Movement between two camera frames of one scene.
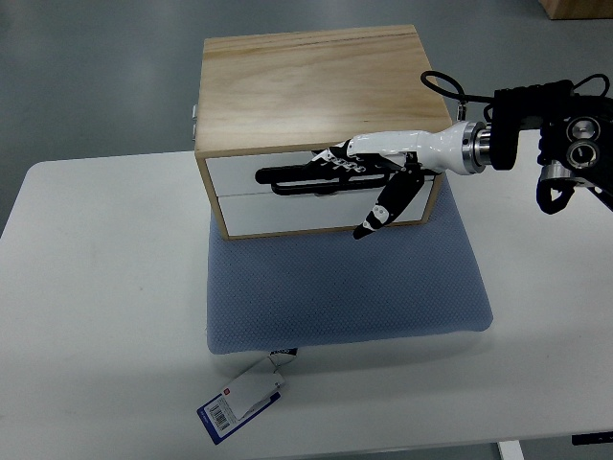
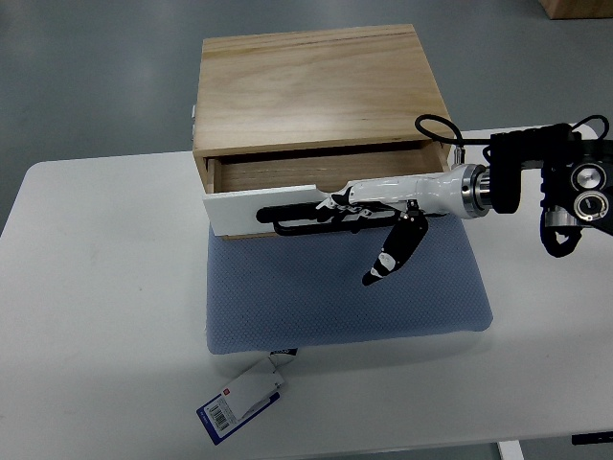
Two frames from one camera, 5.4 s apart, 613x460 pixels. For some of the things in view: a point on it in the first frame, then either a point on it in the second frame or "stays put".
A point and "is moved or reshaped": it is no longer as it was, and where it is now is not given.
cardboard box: x=564 y=10 stays put
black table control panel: x=592 y=438 stays put
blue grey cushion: x=400 y=280 stays put
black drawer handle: x=307 y=173 -> x=317 y=220
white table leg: x=510 y=449 stays put
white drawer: x=237 y=175 is moved or reshaped
